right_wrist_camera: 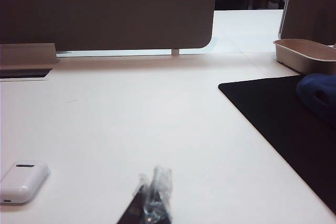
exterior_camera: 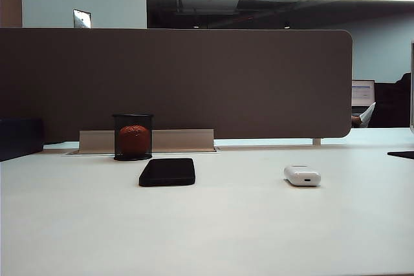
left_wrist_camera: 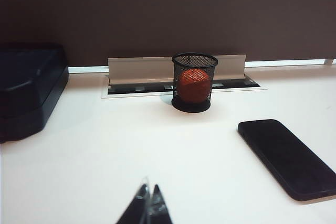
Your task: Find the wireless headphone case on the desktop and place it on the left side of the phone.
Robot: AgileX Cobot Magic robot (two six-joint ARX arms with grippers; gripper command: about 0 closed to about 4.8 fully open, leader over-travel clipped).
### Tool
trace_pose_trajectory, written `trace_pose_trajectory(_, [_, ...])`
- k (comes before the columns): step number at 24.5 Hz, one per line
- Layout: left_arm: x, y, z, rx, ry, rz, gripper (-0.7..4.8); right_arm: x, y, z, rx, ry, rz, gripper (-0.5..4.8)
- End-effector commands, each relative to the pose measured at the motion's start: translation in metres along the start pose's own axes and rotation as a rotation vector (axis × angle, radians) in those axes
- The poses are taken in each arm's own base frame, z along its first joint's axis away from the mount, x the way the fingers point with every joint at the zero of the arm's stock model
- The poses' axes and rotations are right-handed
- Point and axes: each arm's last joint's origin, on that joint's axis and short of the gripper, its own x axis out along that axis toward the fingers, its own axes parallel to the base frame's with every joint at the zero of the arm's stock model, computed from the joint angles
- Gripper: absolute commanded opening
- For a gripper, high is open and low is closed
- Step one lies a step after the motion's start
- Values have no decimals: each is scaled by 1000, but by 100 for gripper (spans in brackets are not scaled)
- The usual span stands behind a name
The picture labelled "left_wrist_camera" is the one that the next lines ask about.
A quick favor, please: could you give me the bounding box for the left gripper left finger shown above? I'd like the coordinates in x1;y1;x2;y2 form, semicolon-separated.
115;176;151;224

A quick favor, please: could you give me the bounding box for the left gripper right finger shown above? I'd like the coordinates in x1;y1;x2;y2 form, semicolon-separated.
147;183;174;224

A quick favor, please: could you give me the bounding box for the black mesh pen holder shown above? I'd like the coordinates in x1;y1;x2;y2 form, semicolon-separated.
171;52;219;113

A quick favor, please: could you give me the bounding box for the orange ball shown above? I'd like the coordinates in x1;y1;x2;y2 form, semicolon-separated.
178;68;211;103

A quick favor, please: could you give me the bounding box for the black smartphone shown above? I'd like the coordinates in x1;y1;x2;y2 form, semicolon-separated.
237;119;336;202

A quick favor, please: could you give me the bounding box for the dark blue storage box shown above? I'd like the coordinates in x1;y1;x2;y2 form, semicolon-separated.
0;42;69;144

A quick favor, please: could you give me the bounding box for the brown desk partition screen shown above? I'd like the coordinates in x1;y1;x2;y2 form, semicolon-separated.
0;0;336;68

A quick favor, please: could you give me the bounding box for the desk cable outlet frame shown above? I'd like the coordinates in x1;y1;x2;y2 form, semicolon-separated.
101;74;268;99

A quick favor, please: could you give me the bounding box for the white cable outlet flap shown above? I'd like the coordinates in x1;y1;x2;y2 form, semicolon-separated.
107;54;247;86

